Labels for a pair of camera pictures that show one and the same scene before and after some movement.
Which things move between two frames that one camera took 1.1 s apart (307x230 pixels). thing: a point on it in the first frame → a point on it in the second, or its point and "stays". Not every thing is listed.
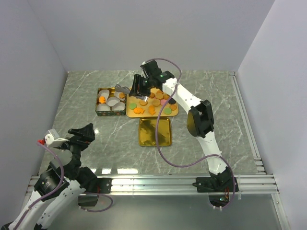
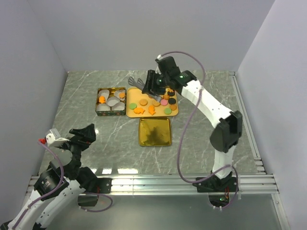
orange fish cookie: [101, 99] stays
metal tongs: [126, 90] → [140, 84]
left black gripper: [83, 136] stays
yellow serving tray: [153, 107] stays
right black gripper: [137, 80] → [151, 77]
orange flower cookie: [122, 95] stays
